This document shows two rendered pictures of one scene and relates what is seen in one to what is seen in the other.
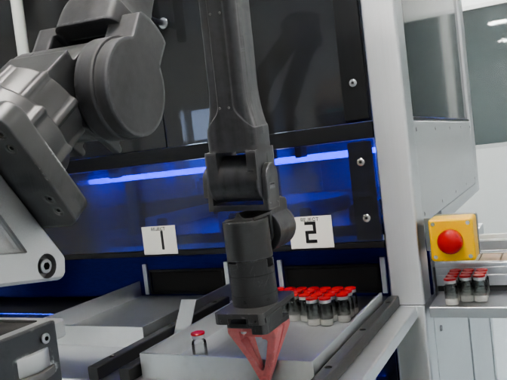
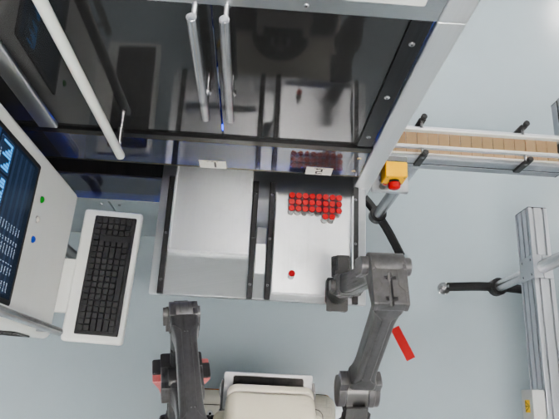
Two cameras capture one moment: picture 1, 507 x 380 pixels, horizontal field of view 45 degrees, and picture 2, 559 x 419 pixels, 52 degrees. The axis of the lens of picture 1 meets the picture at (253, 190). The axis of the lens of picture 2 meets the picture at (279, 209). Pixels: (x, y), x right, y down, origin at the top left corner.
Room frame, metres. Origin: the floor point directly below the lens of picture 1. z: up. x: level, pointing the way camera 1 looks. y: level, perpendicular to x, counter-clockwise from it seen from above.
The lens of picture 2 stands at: (0.58, 0.38, 2.71)
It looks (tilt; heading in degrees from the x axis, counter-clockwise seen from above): 71 degrees down; 327
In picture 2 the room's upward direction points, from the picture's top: 10 degrees clockwise
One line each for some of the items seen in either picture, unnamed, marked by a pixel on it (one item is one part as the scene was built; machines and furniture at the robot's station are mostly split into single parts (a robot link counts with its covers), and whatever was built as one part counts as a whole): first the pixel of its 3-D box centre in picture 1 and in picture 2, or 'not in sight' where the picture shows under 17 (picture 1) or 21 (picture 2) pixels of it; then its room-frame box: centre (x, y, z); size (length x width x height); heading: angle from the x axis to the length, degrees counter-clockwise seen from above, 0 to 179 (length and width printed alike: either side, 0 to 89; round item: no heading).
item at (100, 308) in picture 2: not in sight; (106, 273); (1.13, 0.66, 0.82); 0.40 x 0.14 x 0.02; 152
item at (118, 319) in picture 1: (141, 308); (212, 203); (1.20, 0.25, 0.90); 0.34 x 0.26 x 0.04; 154
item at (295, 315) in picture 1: (299, 307); (314, 211); (1.04, -0.06, 0.90); 0.18 x 0.02 x 0.05; 64
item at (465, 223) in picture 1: (454, 237); (393, 170); (1.05, -0.33, 0.99); 0.08 x 0.07 x 0.07; 154
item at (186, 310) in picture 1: (168, 328); (260, 250); (0.99, 0.16, 0.91); 0.14 x 0.03 x 0.06; 154
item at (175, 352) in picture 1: (274, 330); (313, 244); (0.94, -0.01, 0.90); 0.34 x 0.26 x 0.04; 154
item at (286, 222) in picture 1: (255, 207); (342, 274); (0.79, 0.00, 1.10); 0.11 x 0.09 x 0.12; 156
